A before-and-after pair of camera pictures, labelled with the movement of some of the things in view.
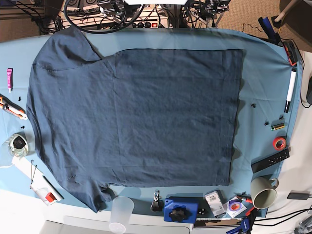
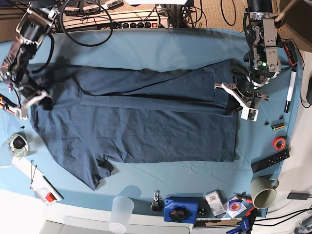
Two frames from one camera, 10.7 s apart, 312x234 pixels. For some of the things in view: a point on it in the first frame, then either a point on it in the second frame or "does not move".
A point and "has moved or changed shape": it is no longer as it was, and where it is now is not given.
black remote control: x=270 y=161 does not move
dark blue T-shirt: x=140 y=117 has moved or changed shape
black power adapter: x=298 y=196 does not move
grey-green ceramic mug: x=263 y=192 does not move
